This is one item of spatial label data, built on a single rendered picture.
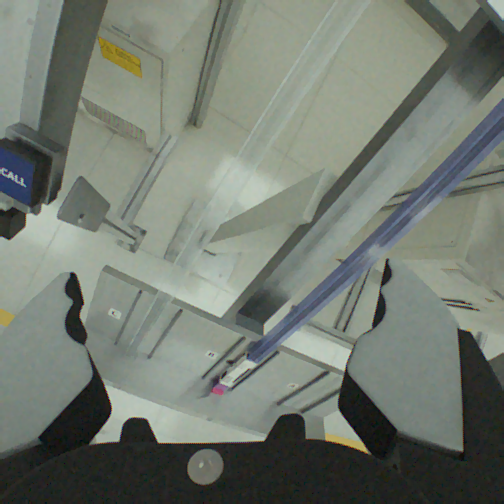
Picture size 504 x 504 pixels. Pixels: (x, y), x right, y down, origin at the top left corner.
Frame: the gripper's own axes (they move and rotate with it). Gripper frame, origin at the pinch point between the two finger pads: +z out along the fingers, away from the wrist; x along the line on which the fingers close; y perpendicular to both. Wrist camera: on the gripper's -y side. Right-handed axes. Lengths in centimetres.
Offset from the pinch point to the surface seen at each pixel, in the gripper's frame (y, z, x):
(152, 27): -19.9, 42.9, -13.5
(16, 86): -9.8, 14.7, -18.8
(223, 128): 1, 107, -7
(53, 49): -11.6, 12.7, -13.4
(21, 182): -1.9, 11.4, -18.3
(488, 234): 22, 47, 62
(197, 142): 5, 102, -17
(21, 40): -13.1, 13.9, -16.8
